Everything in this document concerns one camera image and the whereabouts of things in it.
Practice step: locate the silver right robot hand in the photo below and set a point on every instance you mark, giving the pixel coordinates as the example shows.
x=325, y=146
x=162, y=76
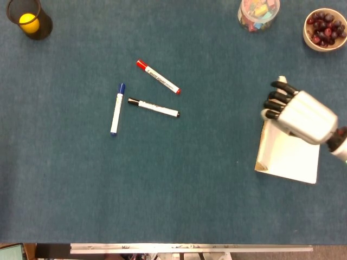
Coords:
x=309, y=116

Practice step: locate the spiral bound notebook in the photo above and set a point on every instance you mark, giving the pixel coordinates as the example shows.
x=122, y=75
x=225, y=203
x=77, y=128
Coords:
x=290, y=162

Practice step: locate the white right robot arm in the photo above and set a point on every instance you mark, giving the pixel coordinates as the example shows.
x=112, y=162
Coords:
x=341, y=151

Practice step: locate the black-capped marker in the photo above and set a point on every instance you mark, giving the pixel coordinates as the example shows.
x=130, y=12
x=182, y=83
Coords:
x=154, y=107

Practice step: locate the red-capped marker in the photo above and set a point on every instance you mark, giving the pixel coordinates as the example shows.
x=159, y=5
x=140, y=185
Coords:
x=158, y=77

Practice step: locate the blue-capped marker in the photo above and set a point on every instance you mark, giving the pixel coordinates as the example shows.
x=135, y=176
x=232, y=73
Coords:
x=116, y=113

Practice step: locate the black cup with yellow ball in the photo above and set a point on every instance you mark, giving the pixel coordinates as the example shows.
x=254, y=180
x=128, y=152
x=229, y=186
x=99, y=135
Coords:
x=46, y=27

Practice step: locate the beige bowl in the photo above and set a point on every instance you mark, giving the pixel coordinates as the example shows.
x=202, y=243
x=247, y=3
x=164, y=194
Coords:
x=307, y=38

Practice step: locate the dark red cherries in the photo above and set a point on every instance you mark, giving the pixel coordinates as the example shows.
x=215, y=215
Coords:
x=325, y=29

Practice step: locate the clear jar of coloured clips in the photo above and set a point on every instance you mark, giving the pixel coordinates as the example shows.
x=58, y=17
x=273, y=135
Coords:
x=257, y=16

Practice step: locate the blue felt table mat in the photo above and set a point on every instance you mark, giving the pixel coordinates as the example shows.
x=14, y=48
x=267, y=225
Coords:
x=173, y=189

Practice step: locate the yellow ball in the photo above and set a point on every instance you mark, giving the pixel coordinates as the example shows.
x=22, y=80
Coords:
x=29, y=23

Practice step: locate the aluminium table rail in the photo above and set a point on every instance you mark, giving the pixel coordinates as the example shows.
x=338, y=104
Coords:
x=189, y=247

